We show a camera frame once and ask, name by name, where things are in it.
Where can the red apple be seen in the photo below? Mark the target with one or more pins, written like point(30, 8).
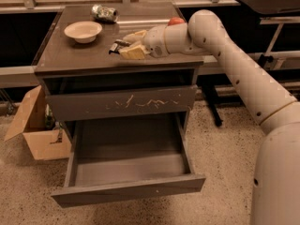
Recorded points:
point(175, 20)

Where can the grey drawer cabinet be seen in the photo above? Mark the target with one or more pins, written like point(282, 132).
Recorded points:
point(68, 67)

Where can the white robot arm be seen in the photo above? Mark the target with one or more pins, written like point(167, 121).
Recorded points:
point(276, 186)

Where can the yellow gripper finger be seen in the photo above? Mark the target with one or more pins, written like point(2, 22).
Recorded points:
point(136, 52)
point(134, 37)

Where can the scratched grey top drawer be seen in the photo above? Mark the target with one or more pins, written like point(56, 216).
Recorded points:
point(85, 106)

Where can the open cardboard box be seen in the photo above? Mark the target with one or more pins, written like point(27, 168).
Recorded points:
point(29, 121)

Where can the white bowl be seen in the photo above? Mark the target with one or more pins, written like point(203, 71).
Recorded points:
point(83, 32)

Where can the open grey middle drawer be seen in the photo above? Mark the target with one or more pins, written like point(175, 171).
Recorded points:
point(127, 158)

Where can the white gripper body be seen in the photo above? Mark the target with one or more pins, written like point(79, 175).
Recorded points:
point(155, 40)

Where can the black side table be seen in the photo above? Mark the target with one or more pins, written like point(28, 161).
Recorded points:
point(265, 0)

